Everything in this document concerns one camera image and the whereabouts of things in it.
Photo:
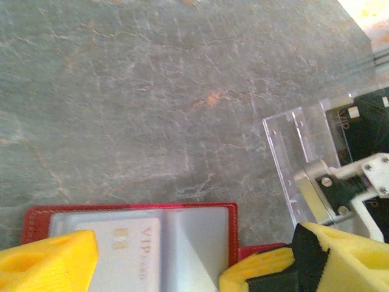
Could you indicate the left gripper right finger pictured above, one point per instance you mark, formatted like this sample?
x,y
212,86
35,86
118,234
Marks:
x,y
358,264

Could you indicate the aluminium side rail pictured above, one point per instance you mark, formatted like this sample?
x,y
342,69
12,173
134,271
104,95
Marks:
x,y
381,57

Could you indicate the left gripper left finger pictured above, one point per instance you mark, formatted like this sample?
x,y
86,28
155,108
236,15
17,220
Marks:
x,y
45,267

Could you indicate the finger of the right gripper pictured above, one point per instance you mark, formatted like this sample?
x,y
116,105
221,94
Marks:
x,y
261,280
273,258

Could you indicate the black VIP card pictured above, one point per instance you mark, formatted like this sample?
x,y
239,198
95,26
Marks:
x,y
364,134
378,213

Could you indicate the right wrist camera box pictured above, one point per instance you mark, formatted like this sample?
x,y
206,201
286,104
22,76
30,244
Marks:
x,y
352,170

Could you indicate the red card holder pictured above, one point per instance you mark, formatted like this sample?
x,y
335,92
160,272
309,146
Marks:
x,y
36,222

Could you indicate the white VIP card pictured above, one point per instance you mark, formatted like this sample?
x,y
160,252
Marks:
x,y
136,243

